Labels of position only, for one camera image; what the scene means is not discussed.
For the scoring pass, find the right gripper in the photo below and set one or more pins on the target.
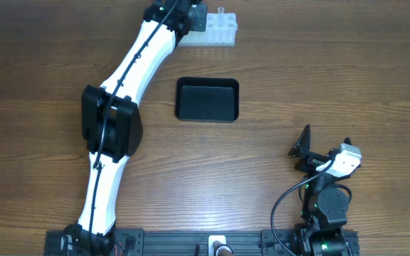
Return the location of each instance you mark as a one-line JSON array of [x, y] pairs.
[[308, 163]]

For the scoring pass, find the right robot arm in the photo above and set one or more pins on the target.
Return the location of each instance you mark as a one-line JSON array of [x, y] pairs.
[[327, 204]]

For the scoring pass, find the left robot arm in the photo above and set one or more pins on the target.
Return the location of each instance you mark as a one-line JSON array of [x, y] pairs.
[[148, 60]]

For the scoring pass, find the black tray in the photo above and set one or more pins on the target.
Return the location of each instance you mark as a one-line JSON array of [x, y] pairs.
[[208, 99]]

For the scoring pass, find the white test tube rack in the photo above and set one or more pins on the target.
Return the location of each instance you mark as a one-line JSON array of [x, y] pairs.
[[208, 39]]

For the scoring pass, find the clear test tube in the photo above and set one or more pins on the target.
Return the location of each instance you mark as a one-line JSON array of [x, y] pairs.
[[221, 11]]

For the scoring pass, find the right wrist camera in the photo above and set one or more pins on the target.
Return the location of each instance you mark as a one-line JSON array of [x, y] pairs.
[[344, 160]]

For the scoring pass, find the mounting rail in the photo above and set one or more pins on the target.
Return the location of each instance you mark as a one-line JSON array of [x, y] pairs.
[[176, 245]]

